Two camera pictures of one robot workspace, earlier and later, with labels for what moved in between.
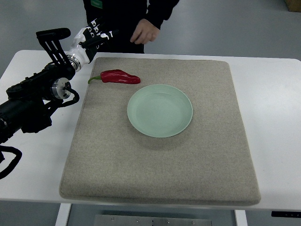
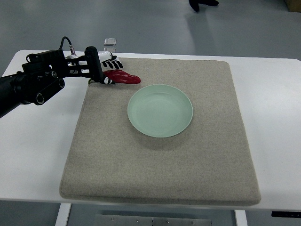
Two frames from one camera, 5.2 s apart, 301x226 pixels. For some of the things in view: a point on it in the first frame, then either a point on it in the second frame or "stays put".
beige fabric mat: [209, 161] stays put
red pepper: [117, 76] stays put
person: [123, 15] -> [194, 4]
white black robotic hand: [87, 40] -> [107, 58]
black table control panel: [286, 214] stays put
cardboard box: [294, 5] stays put
